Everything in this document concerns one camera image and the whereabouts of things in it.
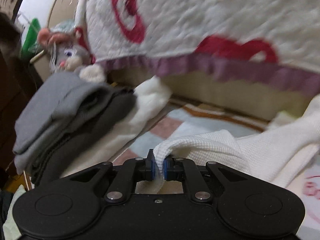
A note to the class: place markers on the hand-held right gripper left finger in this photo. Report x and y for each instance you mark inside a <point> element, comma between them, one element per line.
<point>150,167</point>

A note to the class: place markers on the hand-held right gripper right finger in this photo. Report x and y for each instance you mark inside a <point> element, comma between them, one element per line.
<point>166,168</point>

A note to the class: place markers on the cream ribbed pajama shirt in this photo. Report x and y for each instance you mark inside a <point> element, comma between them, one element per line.
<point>212,145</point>

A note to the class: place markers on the checkered pastel rug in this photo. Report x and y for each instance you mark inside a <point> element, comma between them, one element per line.
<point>175,127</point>

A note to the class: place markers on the folded dark grey garment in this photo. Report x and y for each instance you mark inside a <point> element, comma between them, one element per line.
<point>100,122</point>

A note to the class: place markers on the white fluffy garment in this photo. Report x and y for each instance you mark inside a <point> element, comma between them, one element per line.
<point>150,97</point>

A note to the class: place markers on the folded grey sweater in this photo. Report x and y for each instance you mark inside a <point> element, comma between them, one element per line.
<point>55,102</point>

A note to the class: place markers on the grey plush rabbit toy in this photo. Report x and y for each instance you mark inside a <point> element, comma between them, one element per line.
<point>72,55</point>

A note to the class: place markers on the cream nightstand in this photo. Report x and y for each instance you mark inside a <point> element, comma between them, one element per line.
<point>41,65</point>

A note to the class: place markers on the light green mat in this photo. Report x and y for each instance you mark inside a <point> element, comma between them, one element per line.
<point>10,227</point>

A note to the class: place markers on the brown wooden wardrobe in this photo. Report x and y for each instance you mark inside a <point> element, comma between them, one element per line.
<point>10,92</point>

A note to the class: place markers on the white quilted bedspread red print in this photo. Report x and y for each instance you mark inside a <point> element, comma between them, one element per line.
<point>200,12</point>

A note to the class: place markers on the clear plastic bag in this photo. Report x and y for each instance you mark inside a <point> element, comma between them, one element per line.
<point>63,27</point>

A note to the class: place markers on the green bag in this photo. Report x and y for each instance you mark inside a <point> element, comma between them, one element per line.
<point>31,37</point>

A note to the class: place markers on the beige bed frame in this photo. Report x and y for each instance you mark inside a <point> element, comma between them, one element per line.
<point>225,97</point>

